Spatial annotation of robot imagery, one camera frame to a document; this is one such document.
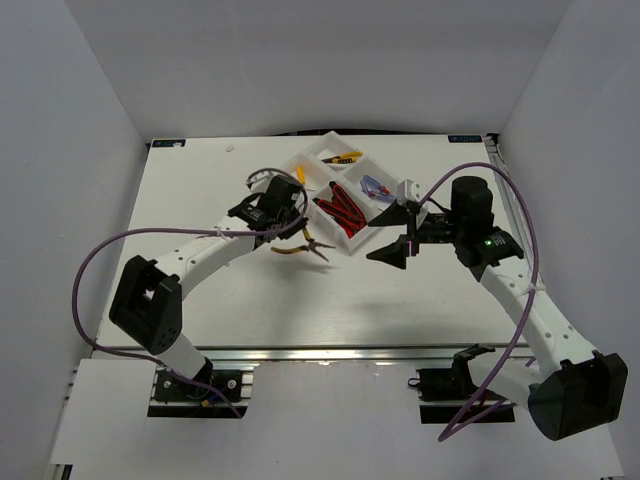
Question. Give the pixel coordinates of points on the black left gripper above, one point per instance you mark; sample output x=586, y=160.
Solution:
x=297, y=222

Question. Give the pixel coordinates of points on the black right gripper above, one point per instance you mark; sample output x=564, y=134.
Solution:
x=396, y=253

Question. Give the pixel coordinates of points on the yellow pliers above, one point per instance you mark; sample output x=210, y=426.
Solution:
x=343, y=159
x=311, y=245

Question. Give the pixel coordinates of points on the yellow screwdriver long shaft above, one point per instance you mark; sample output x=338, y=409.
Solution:
x=300, y=174

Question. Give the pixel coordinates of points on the blue screwdriver horizontal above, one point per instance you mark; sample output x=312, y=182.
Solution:
x=372, y=181

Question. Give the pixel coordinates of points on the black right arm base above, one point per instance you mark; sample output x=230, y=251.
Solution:
x=443, y=391

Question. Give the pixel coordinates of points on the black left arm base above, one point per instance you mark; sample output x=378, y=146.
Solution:
x=223, y=392

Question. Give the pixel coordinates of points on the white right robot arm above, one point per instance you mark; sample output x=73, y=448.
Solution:
x=574, y=387

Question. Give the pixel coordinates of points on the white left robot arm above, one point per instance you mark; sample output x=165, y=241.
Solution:
x=147, y=304

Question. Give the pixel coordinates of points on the white compartment organizer tray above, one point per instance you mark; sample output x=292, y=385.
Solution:
x=346, y=189

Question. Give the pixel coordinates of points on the blue label right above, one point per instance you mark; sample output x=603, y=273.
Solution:
x=465, y=138

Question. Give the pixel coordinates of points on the blue label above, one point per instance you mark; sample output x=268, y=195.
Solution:
x=465, y=138
x=168, y=143

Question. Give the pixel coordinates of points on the blue label left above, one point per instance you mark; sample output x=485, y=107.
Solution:
x=168, y=143

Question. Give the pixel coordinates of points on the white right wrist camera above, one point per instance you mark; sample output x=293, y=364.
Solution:
x=408, y=191

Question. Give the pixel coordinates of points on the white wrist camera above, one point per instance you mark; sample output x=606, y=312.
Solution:
x=259, y=181
x=408, y=191

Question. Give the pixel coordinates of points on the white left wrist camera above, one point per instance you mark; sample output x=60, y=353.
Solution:
x=259, y=181

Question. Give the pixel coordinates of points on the aluminium rail front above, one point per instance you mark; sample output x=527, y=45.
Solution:
x=329, y=354

